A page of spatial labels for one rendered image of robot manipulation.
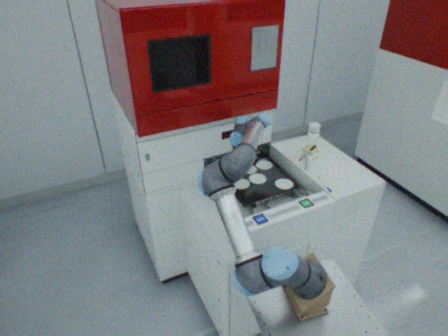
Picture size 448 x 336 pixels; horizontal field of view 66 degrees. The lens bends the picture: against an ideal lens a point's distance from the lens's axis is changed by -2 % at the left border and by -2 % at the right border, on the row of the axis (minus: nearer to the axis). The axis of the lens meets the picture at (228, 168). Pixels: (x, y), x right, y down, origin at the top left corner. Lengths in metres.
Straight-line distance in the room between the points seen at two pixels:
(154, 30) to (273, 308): 1.26
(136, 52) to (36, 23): 1.59
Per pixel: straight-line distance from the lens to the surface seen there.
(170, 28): 1.65
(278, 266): 1.25
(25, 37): 3.14
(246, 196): 1.86
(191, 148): 1.95
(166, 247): 2.33
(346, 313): 1.54
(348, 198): 1.87
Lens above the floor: 2.05
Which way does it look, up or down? 34 degrees down
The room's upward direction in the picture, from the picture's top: straight up
